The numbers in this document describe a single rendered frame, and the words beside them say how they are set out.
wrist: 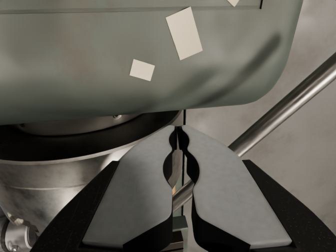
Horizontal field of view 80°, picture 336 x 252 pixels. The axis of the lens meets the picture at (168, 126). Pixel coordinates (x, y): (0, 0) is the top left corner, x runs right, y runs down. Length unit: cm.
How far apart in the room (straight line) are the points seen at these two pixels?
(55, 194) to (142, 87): 15
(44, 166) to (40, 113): 6
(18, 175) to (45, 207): 5
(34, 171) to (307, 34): 183
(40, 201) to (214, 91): 22
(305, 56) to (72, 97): 184
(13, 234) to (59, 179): 33
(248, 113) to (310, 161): 103
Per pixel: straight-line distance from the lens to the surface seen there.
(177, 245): 89
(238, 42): 17
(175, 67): 16
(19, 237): 56
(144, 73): 16
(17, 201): 30
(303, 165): 258
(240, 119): 182
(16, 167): 25
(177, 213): 146
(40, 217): 30
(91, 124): 25
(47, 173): 24
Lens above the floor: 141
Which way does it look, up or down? 60 degrees down
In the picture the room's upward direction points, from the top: 162 degrees clockwise
